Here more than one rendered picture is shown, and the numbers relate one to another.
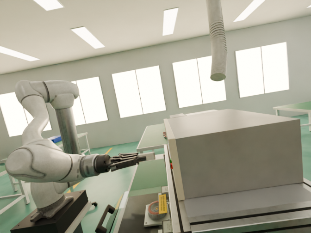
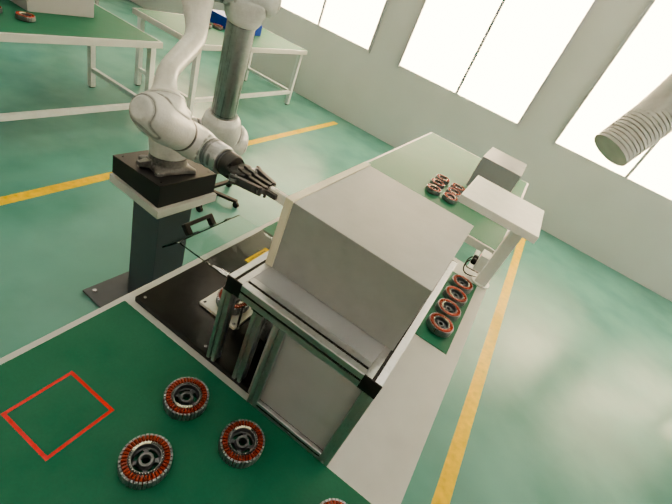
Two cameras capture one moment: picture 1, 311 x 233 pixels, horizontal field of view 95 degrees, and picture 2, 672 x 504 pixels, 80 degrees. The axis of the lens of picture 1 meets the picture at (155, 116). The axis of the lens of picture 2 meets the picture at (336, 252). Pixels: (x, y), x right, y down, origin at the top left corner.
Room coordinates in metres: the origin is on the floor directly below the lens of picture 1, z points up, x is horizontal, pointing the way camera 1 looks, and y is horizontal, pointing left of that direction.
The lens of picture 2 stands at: (-0.32, -0.37, 1.77)
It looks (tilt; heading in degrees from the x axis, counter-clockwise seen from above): 34 degrees down; 14
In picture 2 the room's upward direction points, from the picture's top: 24 degrees clockwise
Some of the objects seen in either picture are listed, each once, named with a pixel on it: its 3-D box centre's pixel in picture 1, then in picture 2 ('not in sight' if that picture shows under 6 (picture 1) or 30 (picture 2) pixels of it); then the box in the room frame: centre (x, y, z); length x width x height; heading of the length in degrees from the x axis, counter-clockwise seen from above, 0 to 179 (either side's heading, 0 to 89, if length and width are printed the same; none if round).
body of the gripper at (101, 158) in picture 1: (109, 162); (237, 169); (0.58, 0.22, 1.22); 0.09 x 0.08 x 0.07; 87
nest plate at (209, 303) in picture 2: not in sight; (232, 304); (0.53, 0.10, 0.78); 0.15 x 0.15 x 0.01; 87
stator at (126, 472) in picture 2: not in sight; (145, 460); (0.03, -0.08, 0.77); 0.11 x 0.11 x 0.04
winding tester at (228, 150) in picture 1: (210, 140); (376, 242); (0.63, -0.23, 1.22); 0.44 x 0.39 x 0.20; 177
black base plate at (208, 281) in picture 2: not in sight; (257, 294); (0.65, 0.08, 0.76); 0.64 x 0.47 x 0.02; 177
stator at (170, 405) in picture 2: not in sight; (186, 398); (0.19, -0.03, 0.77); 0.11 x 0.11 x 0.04
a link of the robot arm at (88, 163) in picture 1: (92, 165); (218, 157); (0.58, 0.29, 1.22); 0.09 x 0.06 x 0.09; 177
